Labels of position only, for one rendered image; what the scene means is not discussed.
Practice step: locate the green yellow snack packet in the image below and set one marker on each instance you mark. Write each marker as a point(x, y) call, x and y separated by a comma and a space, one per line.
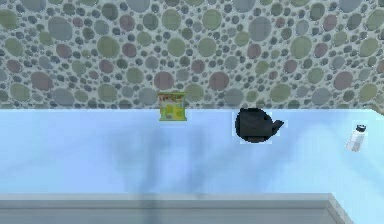
point(172, 107)

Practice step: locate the clear shaker with black cap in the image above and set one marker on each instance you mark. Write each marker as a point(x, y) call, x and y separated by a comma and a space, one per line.
point(355, 139)

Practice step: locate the pale blue worktop counter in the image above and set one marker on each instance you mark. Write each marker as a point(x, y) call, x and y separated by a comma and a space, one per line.
point(100, 206)

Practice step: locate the black kettle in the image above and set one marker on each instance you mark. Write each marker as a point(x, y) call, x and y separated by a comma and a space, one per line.
point(252, 125)

